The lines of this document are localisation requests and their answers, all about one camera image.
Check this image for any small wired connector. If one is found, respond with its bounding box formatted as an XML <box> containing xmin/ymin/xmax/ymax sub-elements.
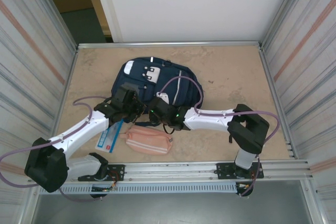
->
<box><xmin>235</xmin><ymin>182</ymin><xmax>253</xmax><ymax>197</ymax></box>

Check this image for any blue white plastic card pack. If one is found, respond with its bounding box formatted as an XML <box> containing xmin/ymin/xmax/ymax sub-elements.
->
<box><xmin>96</xmin><ymin>119</ymin><xmax>124</xmax><ymax>154</ymax></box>

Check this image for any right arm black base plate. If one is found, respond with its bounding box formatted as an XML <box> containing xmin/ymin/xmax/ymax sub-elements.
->
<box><xmin>215</xmin><ymin>163</ymin><xmax>265</xmax><ymax>180</ymax></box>

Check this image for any navy blue backpack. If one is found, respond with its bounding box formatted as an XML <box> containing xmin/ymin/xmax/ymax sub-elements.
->
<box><xmin>111</xmin><ymin>56</ymin><xmax>203</xmax><ymax>128</ymax></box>

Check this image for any white door frame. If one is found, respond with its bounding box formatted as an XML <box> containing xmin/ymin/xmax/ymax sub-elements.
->
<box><xmin>90</xmin><ymin>0</ymin><xmax>124</xmax><ymax>43</ymax></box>

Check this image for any aluminium table end bar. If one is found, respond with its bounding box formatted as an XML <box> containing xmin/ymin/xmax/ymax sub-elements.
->
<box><xmin>75</xmin><ymin>41</ymin><xmax>264</xmax><ymax>50</ymax></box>

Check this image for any aluminium table side rail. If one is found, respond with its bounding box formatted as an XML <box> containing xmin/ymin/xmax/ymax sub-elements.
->
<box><xmin>51</xmin><ymin>47</ymin><xmax>79</xmax><ymax>154</ymax></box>
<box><xmin>258</xmin><ymin>45</ymin><xmax>299</xmax><ymax>159</ymax></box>

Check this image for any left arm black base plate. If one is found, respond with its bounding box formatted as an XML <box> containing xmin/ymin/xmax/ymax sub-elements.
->
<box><xmin>78</xmin><ymin>164</ymin><xmax>125</xmax><ymax>182</ymax></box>

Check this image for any pink striped pencil case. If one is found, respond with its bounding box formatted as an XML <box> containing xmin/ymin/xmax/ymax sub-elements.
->
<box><xmin>125</xmin><ymin>125</ymin><xmax>174</xmax><ymax>156</ymax></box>

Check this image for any grey slotted cable duct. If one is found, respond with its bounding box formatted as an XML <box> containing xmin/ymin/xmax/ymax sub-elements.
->
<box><xmin>38</xmin><ymin>183</ymin><xmax>240</xmax><ymax>195</ymax></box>

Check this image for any small wired circuit board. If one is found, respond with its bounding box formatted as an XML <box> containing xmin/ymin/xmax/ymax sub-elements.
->
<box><xmin>91</xmin><ymin>183</ymin><xmax>118</xmax><ymax>193</ymax></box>

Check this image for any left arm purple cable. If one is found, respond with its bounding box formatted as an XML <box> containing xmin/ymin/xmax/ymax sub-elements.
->
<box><xmin>0</xmin><ymin>95</ymin><xmax>137</xmax><ymax>202</ymax></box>

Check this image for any long aluminium mounting rail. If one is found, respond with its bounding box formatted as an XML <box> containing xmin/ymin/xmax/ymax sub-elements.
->
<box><xmin>27</xmin><ymin>158</ymin><xmax>314</xmax><ymax>184</ymax></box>

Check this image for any grey metal shelf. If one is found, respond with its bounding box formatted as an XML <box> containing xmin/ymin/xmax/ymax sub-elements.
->
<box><xmin>31</xmin><ymin>180</ymin><xmax>322</xmax><ymax>224</ymax></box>

